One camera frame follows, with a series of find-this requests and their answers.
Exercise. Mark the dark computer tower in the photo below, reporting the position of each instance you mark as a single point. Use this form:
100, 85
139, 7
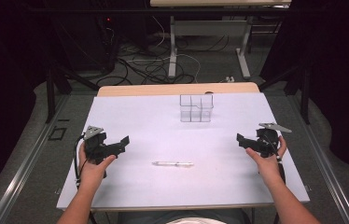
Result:
85, 40

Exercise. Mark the white table cover sheet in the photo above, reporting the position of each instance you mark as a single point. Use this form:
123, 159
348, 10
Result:
175, 186

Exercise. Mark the white desk with metal legs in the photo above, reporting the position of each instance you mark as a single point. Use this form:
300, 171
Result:
210, 28

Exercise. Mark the white power plug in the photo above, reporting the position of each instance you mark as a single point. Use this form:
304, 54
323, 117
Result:
230, 79

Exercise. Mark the person's left hand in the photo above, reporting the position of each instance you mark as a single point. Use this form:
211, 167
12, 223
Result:
91, 175

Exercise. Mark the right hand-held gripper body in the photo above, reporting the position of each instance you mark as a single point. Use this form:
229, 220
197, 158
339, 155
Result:
267, 143

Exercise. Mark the white pen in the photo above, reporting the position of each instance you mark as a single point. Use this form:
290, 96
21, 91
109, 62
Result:
172, 163

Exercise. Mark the person's white shirt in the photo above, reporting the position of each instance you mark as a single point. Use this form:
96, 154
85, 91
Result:
194, 221

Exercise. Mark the black metal stand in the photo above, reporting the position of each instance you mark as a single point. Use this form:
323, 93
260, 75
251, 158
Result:
304, 93
50, 93

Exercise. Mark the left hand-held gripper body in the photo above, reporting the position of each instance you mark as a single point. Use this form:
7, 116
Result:
94, 146

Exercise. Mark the dark curtain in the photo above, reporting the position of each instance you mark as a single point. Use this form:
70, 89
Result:
4, 93
343, 77

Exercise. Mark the clear plastic pen organizer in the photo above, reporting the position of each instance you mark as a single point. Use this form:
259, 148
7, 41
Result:
196, 109

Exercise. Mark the metal floor rail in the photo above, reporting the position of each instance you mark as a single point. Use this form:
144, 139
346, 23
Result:
23, 171
325, 174

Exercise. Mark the person's right hand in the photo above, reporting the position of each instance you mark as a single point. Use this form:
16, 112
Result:
269, 169

